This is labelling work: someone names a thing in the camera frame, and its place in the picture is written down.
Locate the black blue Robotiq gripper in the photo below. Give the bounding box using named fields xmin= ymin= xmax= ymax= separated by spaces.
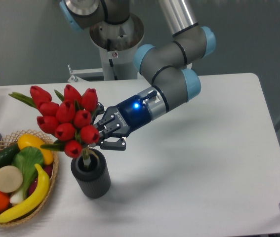
xmin=90 ymin=95 xmax=152 ymax=151

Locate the red tulip bouquet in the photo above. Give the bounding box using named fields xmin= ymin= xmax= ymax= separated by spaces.
xmin=10 ymin=84 xmax=100 ymax=171

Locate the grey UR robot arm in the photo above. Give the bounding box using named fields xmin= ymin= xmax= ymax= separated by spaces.
xmin=60 ymin=0 xmax=216 ymax=151

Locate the dark grey ribbed vase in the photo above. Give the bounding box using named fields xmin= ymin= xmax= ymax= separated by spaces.
xmin=71 ymin=149 xmax=111 ymax=198

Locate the purple red vegetable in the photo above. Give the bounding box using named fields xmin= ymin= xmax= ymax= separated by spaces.
xmin=28 ymin=164 xmax=53 ymax=196

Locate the yellow banana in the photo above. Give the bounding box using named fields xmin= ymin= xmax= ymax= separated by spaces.
xmin=0 ymin=163 xmax=50 ymax=223

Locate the green bok choy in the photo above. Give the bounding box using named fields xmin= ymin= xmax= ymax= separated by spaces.
xmin=10 ymin=146 xmax=44 ymax=205

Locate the woven wicker basket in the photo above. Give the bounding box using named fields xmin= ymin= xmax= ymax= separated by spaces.
xmin=0 ymin=129 xmax=59 ymax=228

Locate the green cucumber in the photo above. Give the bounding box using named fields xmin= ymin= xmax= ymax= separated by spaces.
xmin=0 ymin=144 xmax=20 ymax=168

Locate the beige round slice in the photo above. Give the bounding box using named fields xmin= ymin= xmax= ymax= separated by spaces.
xmin=0 ymin=165 xmax=23 ymax=193

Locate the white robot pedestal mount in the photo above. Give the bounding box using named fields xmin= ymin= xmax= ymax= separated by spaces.
xmin=69 ymin=13 xmax=144 ymax=82

